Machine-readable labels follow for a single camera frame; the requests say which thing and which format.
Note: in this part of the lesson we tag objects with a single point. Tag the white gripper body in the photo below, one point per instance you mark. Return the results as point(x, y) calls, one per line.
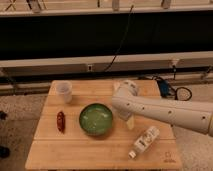
point(128, 119)

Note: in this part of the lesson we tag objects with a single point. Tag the green ceramic bowl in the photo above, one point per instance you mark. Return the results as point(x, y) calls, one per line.
point(96, 119)

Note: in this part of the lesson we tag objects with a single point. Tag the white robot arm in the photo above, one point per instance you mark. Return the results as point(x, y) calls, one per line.
point(195, 116)

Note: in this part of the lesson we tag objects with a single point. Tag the white plastic bottle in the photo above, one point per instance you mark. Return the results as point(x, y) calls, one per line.
point(144, 141)

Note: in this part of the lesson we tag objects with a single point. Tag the blue black floor device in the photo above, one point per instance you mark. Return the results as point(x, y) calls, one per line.
point(167, 91)

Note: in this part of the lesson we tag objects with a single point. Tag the wooden table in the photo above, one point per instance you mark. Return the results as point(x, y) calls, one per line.
point(74, 150)

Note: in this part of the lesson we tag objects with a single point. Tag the clear plastic cup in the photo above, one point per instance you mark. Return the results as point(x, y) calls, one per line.
point(64, 90)

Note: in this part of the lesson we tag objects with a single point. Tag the white wall outlet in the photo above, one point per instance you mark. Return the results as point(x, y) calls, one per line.
point(90, 68)

